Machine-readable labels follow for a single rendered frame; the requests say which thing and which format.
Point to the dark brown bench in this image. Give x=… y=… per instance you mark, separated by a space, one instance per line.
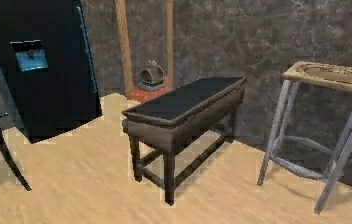
x=184 y=103

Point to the small dark arched statue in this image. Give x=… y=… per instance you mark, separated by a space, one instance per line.
x=152 y=77

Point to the black fridge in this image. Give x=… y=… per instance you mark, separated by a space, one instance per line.
x=50 y=86

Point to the grey metal stool wooden seat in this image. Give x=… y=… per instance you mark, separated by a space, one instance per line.
x=324 y=77

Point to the wooden door frame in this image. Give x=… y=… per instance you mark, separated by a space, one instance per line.
x=124 y=46

